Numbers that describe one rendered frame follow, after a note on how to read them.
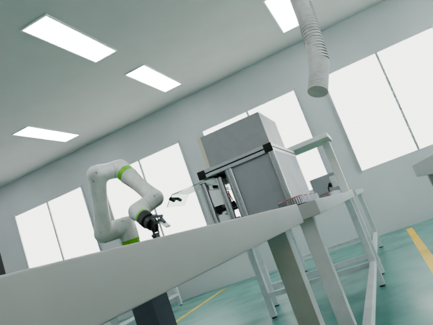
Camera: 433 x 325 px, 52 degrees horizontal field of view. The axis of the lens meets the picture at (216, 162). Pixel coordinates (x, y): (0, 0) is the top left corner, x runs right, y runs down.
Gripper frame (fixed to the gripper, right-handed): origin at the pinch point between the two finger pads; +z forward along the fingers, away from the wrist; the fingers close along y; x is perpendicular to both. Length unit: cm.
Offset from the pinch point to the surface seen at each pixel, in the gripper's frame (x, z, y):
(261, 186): -43, 24, -29
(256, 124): -54, 3, -56
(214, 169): -28.8, 1.0, -33.4
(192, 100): -323, -468, 52
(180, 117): -304, -476, 82
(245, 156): -40, 13, -43
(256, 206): -38.7, 25.1, -19.1
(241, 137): -48, -1, -48
